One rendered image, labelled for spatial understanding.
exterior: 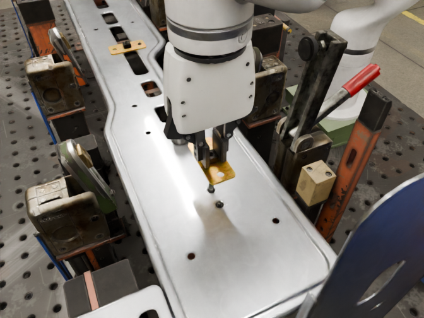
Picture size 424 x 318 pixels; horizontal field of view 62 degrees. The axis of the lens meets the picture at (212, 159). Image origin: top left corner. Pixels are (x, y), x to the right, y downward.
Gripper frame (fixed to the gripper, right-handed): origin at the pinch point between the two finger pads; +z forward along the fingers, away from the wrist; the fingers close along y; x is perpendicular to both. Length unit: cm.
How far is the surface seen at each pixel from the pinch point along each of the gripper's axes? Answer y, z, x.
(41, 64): 18.5, 4.5, -39.5
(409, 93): -187, 109, -90
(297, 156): -13.3, 5.5, 2.3
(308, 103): -14.0, -3.6, 1.2
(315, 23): -191, 109, -199
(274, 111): -21.3, 12.4, -15.4
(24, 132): 32, 39, -66
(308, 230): -9.0, 9.0, 12.1
